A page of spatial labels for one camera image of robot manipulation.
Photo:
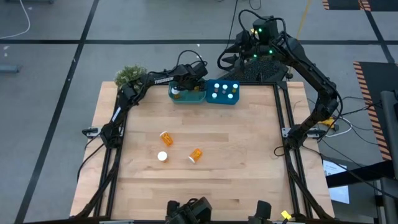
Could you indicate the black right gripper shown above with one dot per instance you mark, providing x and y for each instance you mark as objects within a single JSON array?
[{"x": 248, "y": 49}]

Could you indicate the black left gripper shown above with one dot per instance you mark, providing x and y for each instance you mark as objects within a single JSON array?
[{"x": 192, "y": 74}]

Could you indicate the small pink pill bottle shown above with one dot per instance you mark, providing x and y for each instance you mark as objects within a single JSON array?
[{"x": 216, "y": 85}]

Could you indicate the small blue pill bottle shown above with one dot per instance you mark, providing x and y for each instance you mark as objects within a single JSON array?
[{"x": 214, "y": 95}]

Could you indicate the small clear pill bottle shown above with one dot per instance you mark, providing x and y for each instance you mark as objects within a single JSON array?
[{"x": 224, "y": 86}]

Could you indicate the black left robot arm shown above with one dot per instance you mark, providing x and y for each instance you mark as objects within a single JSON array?
[{"x": 161, "y": 80}]

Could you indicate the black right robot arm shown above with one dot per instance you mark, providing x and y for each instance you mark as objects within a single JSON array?
[{"x": 311, "y": 71}]

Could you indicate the teal plastic bin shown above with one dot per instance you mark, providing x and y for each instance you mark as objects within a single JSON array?
[{"x": 186, "y": 97}]

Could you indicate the blue plastic bin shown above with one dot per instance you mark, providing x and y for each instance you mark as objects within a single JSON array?
[{"x": 222, "y": 100}]

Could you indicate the yellow tag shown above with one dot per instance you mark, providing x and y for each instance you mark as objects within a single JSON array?
[{"x": 252, "y": 31}]

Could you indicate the potted green plant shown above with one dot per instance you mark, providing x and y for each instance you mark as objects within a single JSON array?
[{"x": 129, "y": 74}]

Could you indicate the yellow power plug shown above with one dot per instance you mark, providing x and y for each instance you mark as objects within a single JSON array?
[{"x": 328, "y": 122}]

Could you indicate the black mat hazard stripe edge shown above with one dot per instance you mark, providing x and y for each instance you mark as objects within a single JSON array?
[
  {"x": 376, "y": 77},
  {"x": 345, "y": 3}
]

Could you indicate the white paper sheet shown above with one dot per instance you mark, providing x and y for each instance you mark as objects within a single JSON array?
[{"x": 334, "y": 169}]

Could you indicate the black metal beam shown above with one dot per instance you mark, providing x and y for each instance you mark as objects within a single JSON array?
[{"x": 357, "y": 175}]

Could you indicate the grey floor bar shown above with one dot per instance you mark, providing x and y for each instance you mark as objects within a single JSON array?
[{"x": 9, "y": 68}]

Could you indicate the black aluminium table frame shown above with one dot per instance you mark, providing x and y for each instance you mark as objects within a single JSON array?
[{"x": 264, "y": 83}]

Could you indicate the silver arm base bracket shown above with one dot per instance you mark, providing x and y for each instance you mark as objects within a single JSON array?
[
  {"x": 286, "y": 132},
  {"x": 90, "y": 132}
]

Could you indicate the grey metal post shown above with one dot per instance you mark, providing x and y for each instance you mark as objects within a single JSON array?
[{"x": 388, "y": 124}]

